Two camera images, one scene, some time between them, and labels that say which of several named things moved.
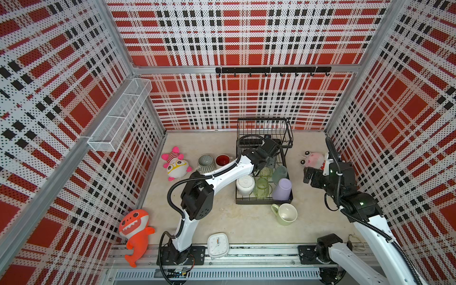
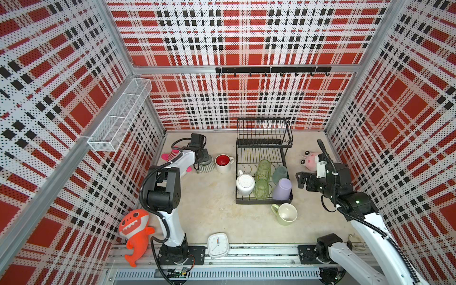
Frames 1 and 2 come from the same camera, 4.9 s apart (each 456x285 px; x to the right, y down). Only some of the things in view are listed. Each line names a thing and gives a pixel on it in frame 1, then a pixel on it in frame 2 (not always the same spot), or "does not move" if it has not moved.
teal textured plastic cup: x=280 y=172 does not move
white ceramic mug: x=245 y=185 does not move
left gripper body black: x=271 y=162 -> x=204 y=155
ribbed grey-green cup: x=205 y=164 does not move
